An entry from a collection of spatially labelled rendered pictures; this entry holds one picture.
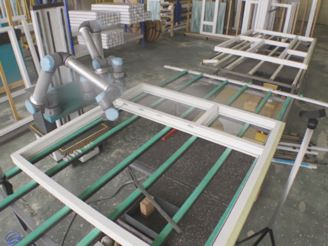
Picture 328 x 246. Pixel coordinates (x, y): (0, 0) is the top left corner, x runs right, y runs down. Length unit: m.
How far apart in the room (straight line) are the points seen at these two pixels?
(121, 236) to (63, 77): 2.08
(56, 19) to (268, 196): 2.86
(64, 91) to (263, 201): 2.42
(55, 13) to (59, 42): 0.30
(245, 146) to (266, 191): 1.12
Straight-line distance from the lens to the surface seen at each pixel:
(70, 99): 2.90
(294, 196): 2.89
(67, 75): 2.90
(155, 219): 1.66
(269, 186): 2.88
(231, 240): 1.21
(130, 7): 6.50
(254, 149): 1.78
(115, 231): 1.22
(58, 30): 2.78
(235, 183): 1.94
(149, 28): 8.36
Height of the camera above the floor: 1.94
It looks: 32 degrees down
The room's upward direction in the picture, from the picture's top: straight up
